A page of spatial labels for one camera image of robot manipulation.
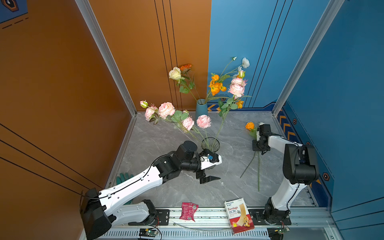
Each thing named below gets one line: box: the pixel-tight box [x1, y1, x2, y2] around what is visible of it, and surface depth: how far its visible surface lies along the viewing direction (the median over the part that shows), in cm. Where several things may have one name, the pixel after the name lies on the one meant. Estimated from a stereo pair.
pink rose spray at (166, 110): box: [140, 100, 208, 145], surface depth 66 cm
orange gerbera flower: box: [179, 63, 192, 75], surface depth 91 cm
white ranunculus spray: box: [219, 56, 250, 80], surface depth 91 cm
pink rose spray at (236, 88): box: [212, 70, 251, 148], surface depth 70 cm
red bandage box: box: [224, 197, 255, 234], surface depth 72 cm
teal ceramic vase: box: [195, 98, 209, 121], surface depth 101 cm
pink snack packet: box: [179, 202, 199, 222], surface depth 77 cm
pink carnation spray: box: [182, 115, 212, 149], surface depth 74 cm
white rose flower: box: [168, 67, 198, 102], surface depth 83 cm
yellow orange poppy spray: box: [203, 65, 234, 105], surface depth 82 cm
